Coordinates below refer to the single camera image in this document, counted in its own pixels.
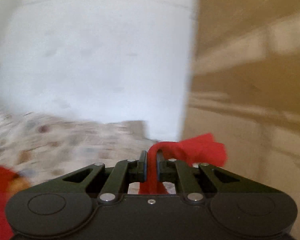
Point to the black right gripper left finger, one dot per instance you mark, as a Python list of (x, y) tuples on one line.
[(97, 180)]

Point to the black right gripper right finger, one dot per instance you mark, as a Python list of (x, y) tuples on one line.
[(204, 179)]

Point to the red small garment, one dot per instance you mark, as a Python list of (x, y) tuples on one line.
[(200, 149)]

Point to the patterned circle print duvet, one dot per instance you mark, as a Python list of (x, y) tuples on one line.
[(42, 147)]

